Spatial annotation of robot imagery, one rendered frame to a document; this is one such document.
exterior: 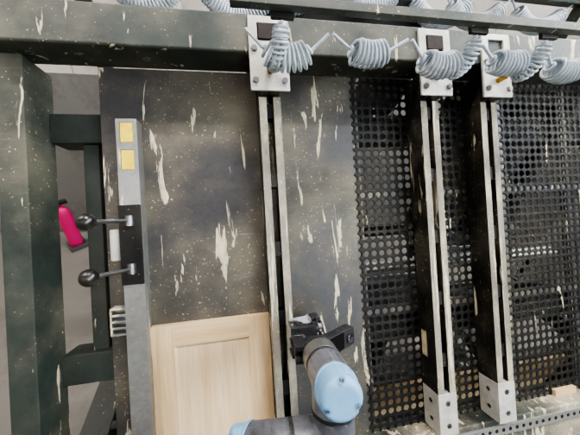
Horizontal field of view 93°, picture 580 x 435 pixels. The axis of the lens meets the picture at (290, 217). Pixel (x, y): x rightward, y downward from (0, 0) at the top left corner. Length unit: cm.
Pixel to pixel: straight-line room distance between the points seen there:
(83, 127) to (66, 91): 225
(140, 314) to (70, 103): 260
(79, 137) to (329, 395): 86
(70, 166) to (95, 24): 266
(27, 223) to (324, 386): 75
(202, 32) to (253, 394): 96
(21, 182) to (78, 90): 230
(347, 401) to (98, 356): 69
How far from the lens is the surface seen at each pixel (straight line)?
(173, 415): 94
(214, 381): 89
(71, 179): 354
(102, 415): 130
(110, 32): 87
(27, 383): 96
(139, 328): 84
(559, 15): 193
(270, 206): 73
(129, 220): 78
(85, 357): 99
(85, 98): 314
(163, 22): 86
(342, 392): 52
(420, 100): 96
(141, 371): 88
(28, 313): 91
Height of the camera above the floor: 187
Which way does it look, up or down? 32 degrees down
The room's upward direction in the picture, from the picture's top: 3 degrees clockwise
